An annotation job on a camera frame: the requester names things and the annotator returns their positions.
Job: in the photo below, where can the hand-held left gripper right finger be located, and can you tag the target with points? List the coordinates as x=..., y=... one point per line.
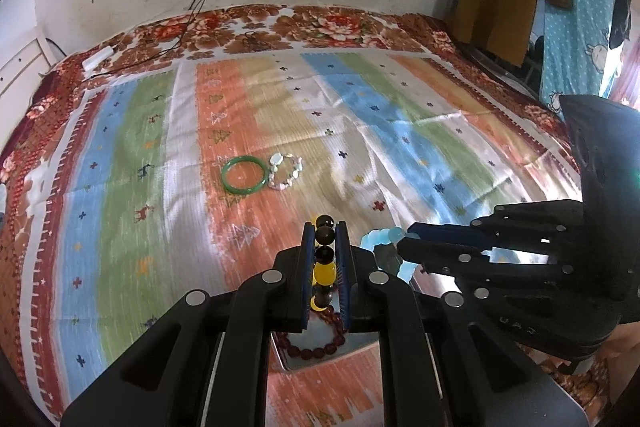
x=344, y=277

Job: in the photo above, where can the colourful striped cloth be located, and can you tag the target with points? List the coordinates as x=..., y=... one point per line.
x=125, y=187

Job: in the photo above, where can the white charger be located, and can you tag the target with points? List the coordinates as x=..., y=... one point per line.
x=97, y=58

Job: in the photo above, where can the green jade bangle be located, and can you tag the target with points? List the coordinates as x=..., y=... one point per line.
x=225, y=179

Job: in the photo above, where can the blue printed hanging cloth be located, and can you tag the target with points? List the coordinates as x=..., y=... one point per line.
x=580, y=7

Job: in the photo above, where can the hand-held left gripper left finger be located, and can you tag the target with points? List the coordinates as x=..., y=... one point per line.
x=303, y=277

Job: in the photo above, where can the silver metal tin box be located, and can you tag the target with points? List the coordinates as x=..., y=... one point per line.
x=360, y=341

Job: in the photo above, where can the person's right forearm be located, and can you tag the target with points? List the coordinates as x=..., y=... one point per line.
x=625, y=339

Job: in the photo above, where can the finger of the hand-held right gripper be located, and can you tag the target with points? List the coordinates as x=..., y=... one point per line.
x=450, y=233
x=440, y=259

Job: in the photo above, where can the dark hanging garment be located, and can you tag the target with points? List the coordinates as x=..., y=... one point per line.
x=620, y=12

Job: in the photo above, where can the white headboard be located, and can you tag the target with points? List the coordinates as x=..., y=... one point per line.
x=20, y=67

